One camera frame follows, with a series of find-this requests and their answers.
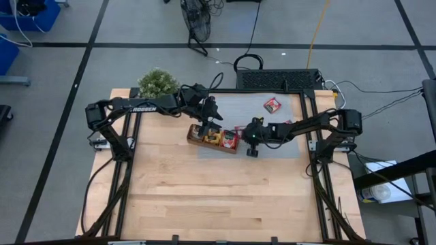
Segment black arm base cable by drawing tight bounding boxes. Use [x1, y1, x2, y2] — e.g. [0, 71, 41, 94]
[80, 154, 119, 235]

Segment white cylinder container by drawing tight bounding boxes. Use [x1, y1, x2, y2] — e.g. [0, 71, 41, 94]
[356, 183, 392, 204]

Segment black mesh computer case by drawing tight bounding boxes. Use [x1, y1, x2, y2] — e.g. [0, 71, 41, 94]
[236, 69, 323, 91]

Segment brown tea bag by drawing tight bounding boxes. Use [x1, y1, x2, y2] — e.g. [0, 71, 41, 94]
[189, 125, 204, 142]

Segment blue storage bin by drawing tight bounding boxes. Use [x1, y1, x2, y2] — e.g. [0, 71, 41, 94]
[0, 33, 20, 76]
[0, 0, 62, 33]

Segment grey woven placemat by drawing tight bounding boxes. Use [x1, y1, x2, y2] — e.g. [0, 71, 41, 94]
[197, 93, 302, 160]

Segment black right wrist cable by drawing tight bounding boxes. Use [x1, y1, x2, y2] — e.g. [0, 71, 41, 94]
[261, 135, 284, 150]

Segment black desk structure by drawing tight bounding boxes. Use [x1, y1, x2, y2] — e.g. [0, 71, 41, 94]
[353, 78, 436, 245]

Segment wooden tea box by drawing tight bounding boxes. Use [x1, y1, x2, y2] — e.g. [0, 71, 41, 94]
[186, 122, 240, 155]

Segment potted green plant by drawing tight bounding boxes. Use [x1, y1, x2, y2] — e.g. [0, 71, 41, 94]
[138, 67, 181, 99]

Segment grey metal base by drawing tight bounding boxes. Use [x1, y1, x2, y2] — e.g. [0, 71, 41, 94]
[0, 75, 33, 86]

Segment black power cable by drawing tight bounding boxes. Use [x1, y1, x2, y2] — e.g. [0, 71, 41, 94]
[233, 0, 265, 72]

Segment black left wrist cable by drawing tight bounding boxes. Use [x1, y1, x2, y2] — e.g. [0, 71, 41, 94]
[206, 71, 225, 92]

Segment white floor cable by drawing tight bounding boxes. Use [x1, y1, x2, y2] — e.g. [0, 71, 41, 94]
[8, 0, 48, 48]
[323, 80, 347, 112]

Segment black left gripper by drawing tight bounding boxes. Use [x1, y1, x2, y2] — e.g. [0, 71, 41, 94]
[179, 83, 225, 137]

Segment yellow mango tea bag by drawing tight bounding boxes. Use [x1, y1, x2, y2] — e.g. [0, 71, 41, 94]
[203, 131, 222, 146]

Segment black floor cable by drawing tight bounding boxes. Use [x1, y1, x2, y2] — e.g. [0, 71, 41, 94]
[335, 80, 424, 95]
[350, 90, 424, 125]

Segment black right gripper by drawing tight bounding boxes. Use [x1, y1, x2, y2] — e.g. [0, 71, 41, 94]
[238, 117, 270, 157]

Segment yellow cable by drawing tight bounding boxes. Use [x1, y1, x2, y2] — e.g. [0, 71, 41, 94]
[306, 0, 331, 69]

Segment black floor fan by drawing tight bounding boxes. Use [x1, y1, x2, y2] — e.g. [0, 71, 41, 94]
[180, 0, 212, 57]

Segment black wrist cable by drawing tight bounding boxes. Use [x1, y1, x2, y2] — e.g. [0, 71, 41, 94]
[206, 71, 225, 92]
[261, 135, 284, 150]

